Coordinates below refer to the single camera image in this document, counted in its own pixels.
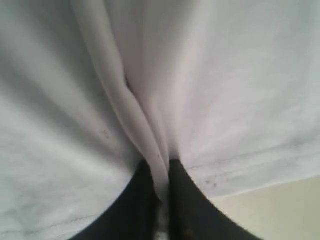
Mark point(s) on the white t-shirt red lettering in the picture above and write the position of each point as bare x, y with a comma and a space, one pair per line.
90, 88

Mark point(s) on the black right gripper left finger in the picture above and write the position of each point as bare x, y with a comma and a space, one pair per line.
132, 216

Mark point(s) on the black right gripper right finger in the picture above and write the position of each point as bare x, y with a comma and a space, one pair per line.
192, 216

